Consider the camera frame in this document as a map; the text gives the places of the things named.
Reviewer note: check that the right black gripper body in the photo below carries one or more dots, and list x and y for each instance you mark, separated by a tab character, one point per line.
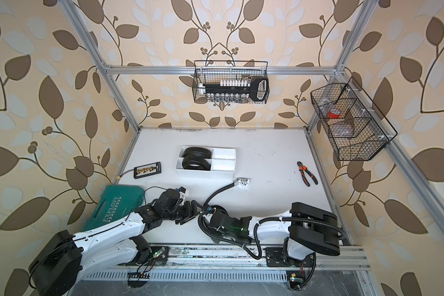
216	235

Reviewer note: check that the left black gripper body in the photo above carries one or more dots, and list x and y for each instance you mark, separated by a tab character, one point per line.
180	213

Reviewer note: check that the black belt front loop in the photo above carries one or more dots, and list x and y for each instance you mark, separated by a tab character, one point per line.
191	162

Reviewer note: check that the black belt long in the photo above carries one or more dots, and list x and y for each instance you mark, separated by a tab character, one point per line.
197	152

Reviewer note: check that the white divided storage tray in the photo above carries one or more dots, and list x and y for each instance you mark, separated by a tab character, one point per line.
223	165

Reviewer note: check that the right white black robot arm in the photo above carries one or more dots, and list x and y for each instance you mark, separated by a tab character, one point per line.
305	230

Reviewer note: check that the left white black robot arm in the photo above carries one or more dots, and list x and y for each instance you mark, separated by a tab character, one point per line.
68	258

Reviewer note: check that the black bit holder box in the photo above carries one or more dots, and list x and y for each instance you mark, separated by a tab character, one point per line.
147	170

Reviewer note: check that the green plastic tool case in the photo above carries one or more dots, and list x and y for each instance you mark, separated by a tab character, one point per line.
117	201

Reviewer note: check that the orange black pliers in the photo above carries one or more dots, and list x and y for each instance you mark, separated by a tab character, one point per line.
305	172

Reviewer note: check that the red item in basket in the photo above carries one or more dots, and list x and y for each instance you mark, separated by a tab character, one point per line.
334	113

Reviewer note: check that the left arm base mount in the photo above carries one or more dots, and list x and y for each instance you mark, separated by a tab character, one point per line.
150	255

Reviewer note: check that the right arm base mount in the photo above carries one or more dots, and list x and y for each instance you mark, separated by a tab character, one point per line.
276	257

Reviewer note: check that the aluminium front rail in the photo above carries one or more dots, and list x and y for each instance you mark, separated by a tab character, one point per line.
230	257

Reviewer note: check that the black socket set rail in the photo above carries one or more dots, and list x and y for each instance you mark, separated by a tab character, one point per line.
254	88

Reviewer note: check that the back wire basket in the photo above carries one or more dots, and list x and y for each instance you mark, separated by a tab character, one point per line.
212	71

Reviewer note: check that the wire basket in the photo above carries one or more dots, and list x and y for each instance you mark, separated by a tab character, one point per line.
362	130
212	71

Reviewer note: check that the right wire basket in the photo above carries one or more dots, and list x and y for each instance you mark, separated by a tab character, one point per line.
362	130

